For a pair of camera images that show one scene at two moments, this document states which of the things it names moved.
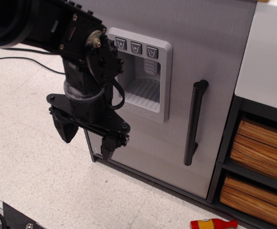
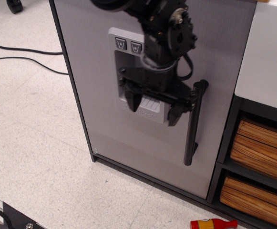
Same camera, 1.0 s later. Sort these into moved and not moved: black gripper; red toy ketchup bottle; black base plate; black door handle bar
Moved: black gripper
Not moved: black base plate; black door handle bar; red toy ketchup bottle
